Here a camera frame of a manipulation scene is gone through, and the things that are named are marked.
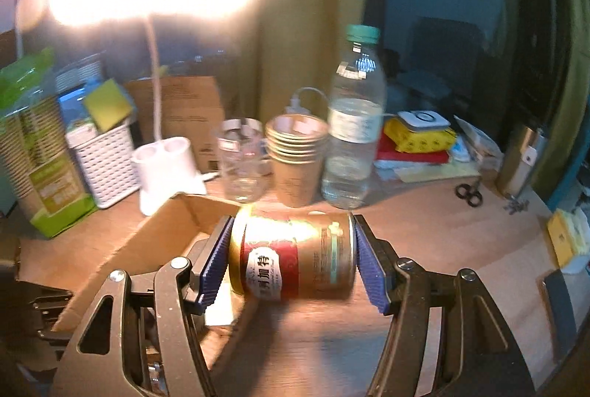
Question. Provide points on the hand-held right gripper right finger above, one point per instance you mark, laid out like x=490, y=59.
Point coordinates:
x=371, y=268

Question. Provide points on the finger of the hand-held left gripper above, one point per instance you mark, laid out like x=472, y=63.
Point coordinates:
x=48, y=309

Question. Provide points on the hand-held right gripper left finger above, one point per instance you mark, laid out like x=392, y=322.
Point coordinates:
x=216, y=263

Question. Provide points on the cardboard box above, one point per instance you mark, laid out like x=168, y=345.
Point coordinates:
x=152, y=235

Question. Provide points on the gold tin can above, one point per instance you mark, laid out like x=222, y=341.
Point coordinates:
x=295, y=254

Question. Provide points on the clear glass jar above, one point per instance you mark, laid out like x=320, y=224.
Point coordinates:
x=242, y=162

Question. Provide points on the white desk lamp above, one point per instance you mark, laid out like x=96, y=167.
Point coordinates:
x=168, y=166

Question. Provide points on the pile of white papers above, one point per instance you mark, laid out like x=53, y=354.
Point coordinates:
x=428, y=172

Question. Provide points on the red folder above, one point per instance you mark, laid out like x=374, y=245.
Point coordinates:
x=410, y=157

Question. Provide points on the black scissors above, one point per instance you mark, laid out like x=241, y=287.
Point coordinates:
x=469, y=192

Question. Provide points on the stack of brown paper cups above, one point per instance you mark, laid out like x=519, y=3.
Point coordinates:
x=297, y=162

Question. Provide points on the clear plastic water bottle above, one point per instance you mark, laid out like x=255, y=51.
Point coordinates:
x=352, y=134

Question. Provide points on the yellow tissue packet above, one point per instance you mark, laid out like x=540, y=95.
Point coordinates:
x=419, y=141

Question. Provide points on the green paper cup package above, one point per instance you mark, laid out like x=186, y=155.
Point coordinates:
x=41, y=166

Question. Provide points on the white woven plastic basket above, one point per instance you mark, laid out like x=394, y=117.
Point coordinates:
x=108, y=168

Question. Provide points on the brown cardboard carton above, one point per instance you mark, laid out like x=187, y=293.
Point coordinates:
x=193, y=120

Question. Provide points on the blue and white packet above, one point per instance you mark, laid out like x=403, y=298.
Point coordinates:
x=460, y=149

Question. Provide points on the white power bank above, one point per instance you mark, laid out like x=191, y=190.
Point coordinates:
x=423, y=120

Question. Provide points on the pile of small screws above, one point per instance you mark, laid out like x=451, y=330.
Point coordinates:
x=516, y=205

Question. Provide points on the white flat box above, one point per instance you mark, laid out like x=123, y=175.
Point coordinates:
x=481, y=141

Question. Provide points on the silver metal flask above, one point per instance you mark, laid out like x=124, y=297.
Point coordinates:
x=518, y=162

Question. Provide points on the yellow sponge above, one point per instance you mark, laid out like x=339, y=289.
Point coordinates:
x=108, y=104

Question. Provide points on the yellow tissue box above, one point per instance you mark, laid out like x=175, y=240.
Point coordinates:
x=564, y=238

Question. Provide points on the small white box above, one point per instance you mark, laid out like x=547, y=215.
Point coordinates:
x=581, y=265

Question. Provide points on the olive curtain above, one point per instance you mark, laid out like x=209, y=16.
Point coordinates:
x=576, y=78

